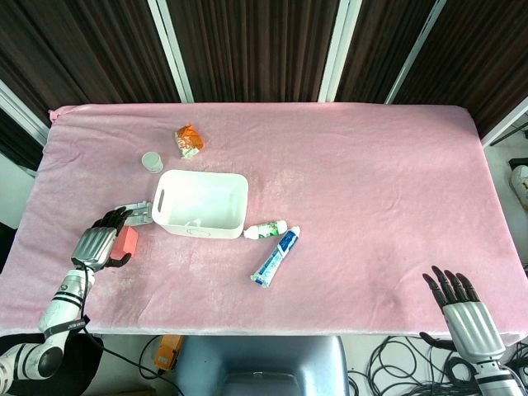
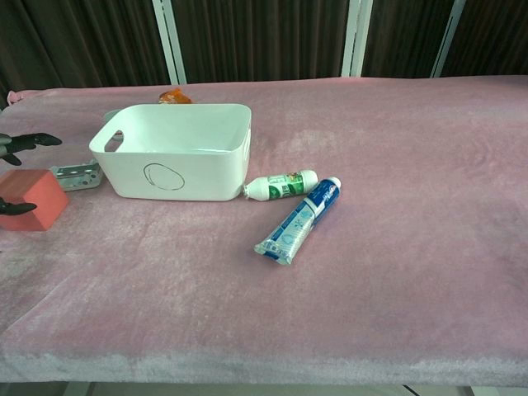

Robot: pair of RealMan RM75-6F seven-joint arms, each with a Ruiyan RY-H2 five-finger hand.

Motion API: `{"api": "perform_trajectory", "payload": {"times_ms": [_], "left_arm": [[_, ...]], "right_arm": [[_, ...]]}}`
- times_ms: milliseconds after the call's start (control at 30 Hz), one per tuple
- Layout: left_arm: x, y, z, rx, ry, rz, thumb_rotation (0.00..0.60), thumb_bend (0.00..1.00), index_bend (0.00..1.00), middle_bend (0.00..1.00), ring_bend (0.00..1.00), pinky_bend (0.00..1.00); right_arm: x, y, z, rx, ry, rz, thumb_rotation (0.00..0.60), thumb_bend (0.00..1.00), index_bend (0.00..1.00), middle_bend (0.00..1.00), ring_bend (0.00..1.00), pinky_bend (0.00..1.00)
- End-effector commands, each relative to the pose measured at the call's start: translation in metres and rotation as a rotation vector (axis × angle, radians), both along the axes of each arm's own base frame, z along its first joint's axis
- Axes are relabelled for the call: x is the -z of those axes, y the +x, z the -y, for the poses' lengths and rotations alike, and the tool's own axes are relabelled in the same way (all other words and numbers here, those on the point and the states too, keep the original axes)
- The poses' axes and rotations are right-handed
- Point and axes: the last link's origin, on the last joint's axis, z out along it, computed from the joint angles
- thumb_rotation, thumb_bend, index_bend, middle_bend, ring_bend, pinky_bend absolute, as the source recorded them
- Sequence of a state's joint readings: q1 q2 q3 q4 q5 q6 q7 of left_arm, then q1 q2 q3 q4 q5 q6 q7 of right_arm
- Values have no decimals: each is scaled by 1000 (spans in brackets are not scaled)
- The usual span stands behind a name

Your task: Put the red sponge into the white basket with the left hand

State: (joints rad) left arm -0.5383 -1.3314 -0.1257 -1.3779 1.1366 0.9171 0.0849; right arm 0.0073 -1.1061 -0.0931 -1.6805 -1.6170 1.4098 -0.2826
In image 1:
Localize white plastic basket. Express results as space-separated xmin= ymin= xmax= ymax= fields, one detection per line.
xmin=151 ymin=169 xmax=250 ymax=240

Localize white shoe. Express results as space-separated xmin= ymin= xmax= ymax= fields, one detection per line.
xmin=509 ymin=164 xmax=528 ymax=203

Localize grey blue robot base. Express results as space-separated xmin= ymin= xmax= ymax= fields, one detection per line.
xmin=175 ymin=334 xmax=351 ymax=396

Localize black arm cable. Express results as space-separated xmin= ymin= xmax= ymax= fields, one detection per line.
xmin=76 ymin=263 xmax=185 ymax=396

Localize pink table cloth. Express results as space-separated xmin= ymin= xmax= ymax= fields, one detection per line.
xmin=0 ymin=101 xmax=528 ymax=347

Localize orange device on floor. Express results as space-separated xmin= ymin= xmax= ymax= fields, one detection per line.
xmin=153 ymin=334 xmax=185 ymax=370

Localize blue white toothpaste tube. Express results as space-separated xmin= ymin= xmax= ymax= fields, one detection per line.
xmin=250 ymin=225 xmax=301 ymax=290

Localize white green small bottle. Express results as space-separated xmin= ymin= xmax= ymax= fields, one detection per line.
xmin=243 ymin=219 xmax=288 ymax=241

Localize black floor cables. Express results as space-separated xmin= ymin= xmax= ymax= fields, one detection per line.
xmin=346 ymin=334 xmax=528 ymax=396

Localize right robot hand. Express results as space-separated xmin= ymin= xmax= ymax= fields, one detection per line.
xmin=419 ymin=265 xmax=507 ymax=365

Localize orange block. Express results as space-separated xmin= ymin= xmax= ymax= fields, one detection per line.
xmin=111 ymin=224 xmax=139 ymax=262

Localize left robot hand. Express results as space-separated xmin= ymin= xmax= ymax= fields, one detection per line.
xmin=71 ymin=206 xmax=134 ymax=273

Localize orange snack packet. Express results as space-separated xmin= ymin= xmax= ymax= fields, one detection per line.
xmin=172 ymin=122 xmax=205 ymax=161

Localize small grey round cap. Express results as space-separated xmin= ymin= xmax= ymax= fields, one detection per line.
xmin=141 ymin=151 xmax=164 ymax=174

